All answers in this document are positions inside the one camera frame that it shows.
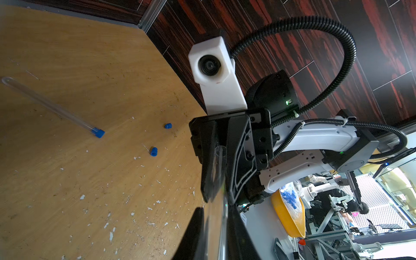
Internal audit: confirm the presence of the clear glass test tube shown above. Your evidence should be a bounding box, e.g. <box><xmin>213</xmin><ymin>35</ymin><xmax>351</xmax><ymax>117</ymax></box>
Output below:
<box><xmin>1</xmin><ymin>76</ymin><xmax>95</xmax><ymax>132</ymax></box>

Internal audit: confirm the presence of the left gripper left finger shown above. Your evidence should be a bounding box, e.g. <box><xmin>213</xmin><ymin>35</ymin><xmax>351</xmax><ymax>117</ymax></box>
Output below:
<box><xmin>172</xmin><ymin>208</ymin><xmax>205</xmax><ymax>260</ymax></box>

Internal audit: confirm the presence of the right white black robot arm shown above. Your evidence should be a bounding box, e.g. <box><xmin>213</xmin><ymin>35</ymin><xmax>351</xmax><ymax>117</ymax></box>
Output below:
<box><xmin>189</xmin><ymin>70</ymin><xmax>407</xmax><ymax>206</ymax></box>

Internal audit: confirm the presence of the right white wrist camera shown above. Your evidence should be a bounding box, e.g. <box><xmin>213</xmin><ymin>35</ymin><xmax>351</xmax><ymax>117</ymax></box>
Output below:
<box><xmin>188</xmin><ymin>36</ymin><xmax>248</xmax><ymax>115</ymax></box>

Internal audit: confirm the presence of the yellow container outside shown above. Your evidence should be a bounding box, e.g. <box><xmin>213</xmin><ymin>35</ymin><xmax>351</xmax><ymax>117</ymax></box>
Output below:
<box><xmin>271</xmin><ymin>182</ymin><xmax>306</xmax><ymax>238</ymax></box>

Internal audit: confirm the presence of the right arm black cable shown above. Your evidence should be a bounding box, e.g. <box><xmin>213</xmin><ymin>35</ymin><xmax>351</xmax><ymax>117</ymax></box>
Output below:
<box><xmin>229</xmin><ymin>15</ymin><xmax>408</xmax><ymax>160</ymax></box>

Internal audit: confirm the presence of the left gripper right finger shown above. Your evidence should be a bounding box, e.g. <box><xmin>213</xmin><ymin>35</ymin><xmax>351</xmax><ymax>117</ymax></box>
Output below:
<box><xmin>226</xmin><ymin>205</ymin><xmax>260</xmax><ymax>260</ymax></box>

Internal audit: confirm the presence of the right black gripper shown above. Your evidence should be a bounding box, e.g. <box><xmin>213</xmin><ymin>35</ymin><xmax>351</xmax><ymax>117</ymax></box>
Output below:
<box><xmin>189</xmin><ymin>108</ymin><xmax>274</xmax><ymax>205</ymax></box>

